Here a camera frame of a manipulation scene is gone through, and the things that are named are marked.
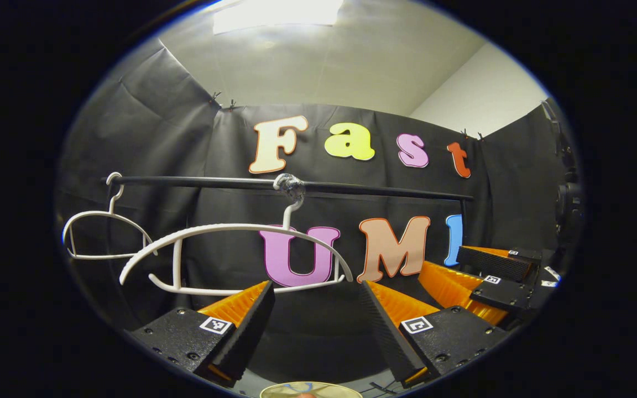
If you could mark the black backdrop cloth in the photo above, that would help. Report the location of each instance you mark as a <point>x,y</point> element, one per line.
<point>186,138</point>

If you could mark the black clothes rail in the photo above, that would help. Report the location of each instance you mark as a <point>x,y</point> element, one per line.
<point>197,182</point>

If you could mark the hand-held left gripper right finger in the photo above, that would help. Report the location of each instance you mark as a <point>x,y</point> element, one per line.
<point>393,342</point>

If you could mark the white plastic clothes hanger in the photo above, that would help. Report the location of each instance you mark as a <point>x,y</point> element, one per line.
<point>100,214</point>

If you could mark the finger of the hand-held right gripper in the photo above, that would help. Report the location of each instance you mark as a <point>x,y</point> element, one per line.
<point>492,264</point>
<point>504,296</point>

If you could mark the white taped-hook clothes hanger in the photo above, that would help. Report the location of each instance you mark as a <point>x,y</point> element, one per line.
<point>241,227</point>

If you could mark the beige round laundry hamper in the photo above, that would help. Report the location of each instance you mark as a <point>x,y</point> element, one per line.
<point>285,389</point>

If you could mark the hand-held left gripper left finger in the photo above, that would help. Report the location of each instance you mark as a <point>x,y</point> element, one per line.
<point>244,342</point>

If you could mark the ceiling light panel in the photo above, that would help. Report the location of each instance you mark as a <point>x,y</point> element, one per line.
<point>274,14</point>

